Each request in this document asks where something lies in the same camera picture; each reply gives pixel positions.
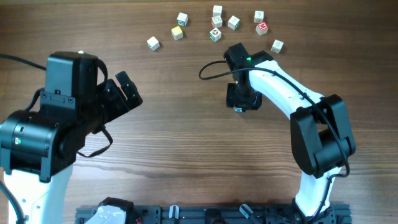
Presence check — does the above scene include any red M wooden block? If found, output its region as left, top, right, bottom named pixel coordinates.
left=256, top=21, right=269, bottom=35

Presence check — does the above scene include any plain wooden block top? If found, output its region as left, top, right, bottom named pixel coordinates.
left=213, top=5, right=223, bottom=17

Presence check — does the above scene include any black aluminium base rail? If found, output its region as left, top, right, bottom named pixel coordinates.
left=74, top=197, right=352, bottom=224

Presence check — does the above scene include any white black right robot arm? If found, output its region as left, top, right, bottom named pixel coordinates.
left=223, top=43, right=356, bottom=223

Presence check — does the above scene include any green edged wooden block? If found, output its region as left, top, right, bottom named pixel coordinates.
left=228, top=16, right=240, bottom=30

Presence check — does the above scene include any red side wooden block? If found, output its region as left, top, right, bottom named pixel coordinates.
left=211, top=16, right=223, bottom=28

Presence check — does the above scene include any blue bottom tower block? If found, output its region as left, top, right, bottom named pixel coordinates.
left=234, top=108, right=243, bottom=113

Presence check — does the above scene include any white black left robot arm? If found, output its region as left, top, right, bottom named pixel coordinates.
left=1, top=52, right=142, bottom=223

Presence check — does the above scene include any plain wooden block far left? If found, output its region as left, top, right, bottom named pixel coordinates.
left=147, top=36, right=160, bottom=51

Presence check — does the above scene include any green ball picture block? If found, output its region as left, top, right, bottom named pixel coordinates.
left=209, top=28, right=221, bottom=42

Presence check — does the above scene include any yellow top wooden block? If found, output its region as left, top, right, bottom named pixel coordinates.
left=171, top=26, right=183, bottom=40

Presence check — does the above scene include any green side wooden block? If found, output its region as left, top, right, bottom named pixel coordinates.
left=177, top=12, right=188, bottom=26

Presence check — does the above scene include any plain wooden block far right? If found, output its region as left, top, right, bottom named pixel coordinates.
left=271, top=40, right=284, bottom=54

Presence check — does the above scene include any plain wooden block upper right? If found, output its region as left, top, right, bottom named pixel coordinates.
left=254, top=11, right=264, bottom=24

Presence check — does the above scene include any plain wooden block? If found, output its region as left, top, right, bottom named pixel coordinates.
left=271, top=40, right=284, bottom=54
left=213, top=5, right=223, bottom=17
left=254, top=11, right=264, bottom=24
left=147, top=36, right=160, bottom=51

